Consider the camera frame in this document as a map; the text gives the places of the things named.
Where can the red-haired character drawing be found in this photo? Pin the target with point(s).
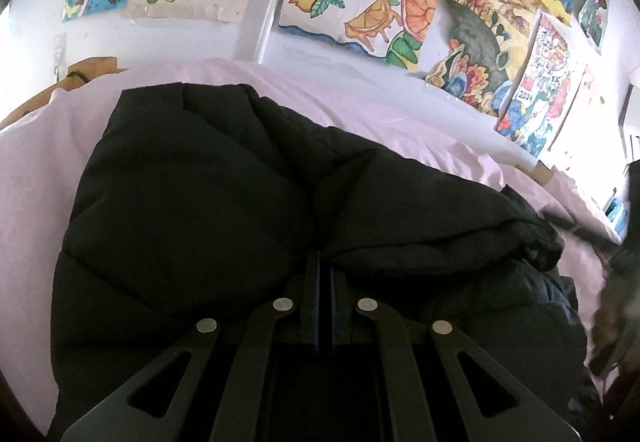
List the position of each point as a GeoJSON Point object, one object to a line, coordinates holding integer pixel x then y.
{"type": "Point", "coordinates": [594, 2]}

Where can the tower and buildings drawing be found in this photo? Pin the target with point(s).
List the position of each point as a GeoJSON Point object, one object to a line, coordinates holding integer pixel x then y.
{"type": "Point", "coordinates": [540, 82]}

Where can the blue cloth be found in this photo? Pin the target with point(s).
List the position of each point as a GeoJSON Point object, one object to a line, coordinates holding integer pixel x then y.
{"type": "Point", "coordinates": [617, 214]}

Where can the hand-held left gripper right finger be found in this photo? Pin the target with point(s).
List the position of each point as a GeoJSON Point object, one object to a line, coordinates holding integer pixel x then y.
{"type": "Point", "coordinates": [334, 312]}

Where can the pink duvet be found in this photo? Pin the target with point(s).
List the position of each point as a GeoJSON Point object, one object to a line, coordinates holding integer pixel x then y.
{"type": "Point", "coordinates": [400, 122]}

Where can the colourful landscape drawing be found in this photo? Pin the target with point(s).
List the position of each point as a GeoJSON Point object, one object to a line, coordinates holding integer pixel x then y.
{"type": "Point", "coordinates": [475, 37]}

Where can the white wall socket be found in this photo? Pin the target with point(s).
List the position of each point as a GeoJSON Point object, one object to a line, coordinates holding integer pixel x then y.
{"type": "Point", "coordinates": [60, 55]}

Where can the black puffer jacket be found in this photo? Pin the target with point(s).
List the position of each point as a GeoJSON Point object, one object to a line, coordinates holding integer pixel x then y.
{"type": "Point", "coordinates": [200, 202]}

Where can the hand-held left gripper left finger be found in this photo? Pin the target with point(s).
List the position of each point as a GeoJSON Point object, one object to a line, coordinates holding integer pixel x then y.
{"type": "Point", "coordinates": [315, 312]}

